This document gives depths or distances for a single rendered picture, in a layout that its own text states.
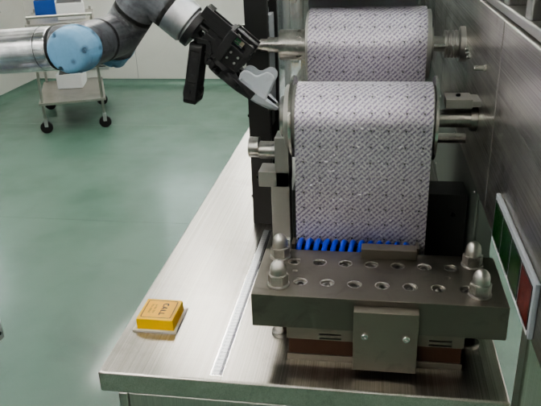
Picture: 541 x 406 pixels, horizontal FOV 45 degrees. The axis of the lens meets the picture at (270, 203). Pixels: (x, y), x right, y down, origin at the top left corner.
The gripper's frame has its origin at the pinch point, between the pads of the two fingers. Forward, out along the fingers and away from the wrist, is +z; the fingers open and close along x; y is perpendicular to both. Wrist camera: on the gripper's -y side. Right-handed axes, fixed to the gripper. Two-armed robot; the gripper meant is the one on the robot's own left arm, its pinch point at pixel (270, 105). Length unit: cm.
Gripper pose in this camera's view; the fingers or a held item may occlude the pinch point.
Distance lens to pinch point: 120.8
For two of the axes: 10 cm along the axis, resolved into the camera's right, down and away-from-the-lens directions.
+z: 7.7, 6.2, 1.4
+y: 6.1, -6.8, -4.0
